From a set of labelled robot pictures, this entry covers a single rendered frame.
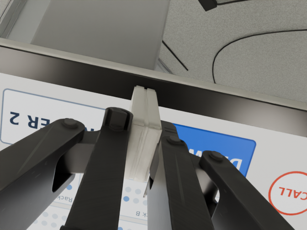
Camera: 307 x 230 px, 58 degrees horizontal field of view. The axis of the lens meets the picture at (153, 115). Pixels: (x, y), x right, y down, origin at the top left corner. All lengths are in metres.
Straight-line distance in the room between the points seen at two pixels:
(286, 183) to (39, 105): 0.21
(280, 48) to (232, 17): 0.34
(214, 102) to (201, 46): 1.45
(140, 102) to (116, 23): 0.25
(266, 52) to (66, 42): 1.42
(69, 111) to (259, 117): 0.15
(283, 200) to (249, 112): 0.08
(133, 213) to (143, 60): 0.19
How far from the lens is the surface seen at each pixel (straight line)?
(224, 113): 0.22
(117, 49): 0.36
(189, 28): 1.56
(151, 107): 0.15
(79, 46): 0.37
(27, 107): 0.24
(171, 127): 0.15
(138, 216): 0.26
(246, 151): 0.24
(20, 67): 0.24
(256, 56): 1.72
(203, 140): 0.22
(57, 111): 0.23
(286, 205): 0.27
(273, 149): 0.24
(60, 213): 0.27
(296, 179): 0.26
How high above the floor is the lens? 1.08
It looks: 25 degrees down
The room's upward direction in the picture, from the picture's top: 169 degrees counter-clockwise
